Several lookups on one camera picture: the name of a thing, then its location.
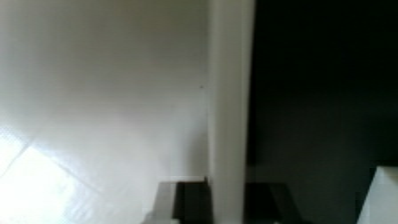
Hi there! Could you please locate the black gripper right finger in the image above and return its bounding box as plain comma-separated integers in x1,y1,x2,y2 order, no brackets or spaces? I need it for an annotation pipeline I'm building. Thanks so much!
243,182,311,224

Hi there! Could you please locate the white L-shaped obstacle fence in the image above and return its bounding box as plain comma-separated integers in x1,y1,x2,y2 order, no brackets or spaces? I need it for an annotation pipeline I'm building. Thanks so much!
355,166,398,224

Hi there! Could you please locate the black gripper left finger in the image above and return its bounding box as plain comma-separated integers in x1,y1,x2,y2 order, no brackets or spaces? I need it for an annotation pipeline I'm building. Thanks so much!
140,181,207,224

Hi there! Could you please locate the white square tabletop part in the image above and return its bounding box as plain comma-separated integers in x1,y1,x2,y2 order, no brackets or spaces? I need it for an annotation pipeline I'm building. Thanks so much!
0,0,254,224

